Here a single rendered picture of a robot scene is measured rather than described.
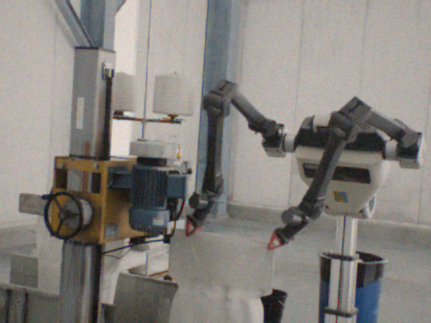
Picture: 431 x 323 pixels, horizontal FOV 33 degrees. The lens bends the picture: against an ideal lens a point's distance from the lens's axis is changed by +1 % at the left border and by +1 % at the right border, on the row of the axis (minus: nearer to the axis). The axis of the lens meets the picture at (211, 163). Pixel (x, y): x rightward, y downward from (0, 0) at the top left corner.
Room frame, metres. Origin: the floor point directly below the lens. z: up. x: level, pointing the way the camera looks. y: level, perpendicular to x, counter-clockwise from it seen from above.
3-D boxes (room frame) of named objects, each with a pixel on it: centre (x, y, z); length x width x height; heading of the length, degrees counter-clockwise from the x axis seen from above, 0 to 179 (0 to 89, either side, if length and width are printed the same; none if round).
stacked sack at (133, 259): (5.91, 0.79, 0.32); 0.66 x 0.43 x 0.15; 154
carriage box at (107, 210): (2.84, 0.42, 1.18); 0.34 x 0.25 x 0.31; 152
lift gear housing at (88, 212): (2.67, 0.49, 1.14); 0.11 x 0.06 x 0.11; 62
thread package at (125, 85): (2.96, 0.39, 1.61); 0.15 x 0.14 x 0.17; 62
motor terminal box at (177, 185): (2.70, 0.12, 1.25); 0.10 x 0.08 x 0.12; 177
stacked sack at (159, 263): (6.46, 0.52, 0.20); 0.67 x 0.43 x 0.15; 152
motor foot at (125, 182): (2.71, 0.31, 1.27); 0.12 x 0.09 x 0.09; 152
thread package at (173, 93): (2.84, 0.16, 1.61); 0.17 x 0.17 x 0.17
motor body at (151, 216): (2.71, 0.22, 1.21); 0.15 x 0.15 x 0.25
